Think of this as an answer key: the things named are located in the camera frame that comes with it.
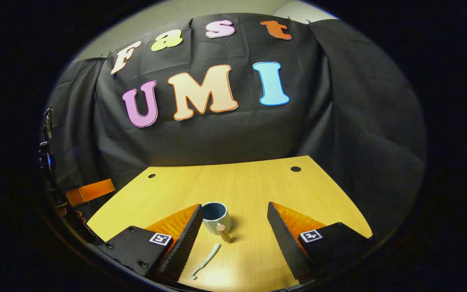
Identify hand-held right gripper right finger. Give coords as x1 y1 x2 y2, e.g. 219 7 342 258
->
267 202 376 282

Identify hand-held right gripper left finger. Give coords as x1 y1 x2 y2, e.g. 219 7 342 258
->
96 204 204 282

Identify pale green cup wooden handle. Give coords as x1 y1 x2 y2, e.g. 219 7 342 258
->
202 202 232 243

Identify yellow wooden desktop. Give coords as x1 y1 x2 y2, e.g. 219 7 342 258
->
87 155 374 290

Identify black backdrop cloth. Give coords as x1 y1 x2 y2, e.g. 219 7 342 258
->
41 13 426 244

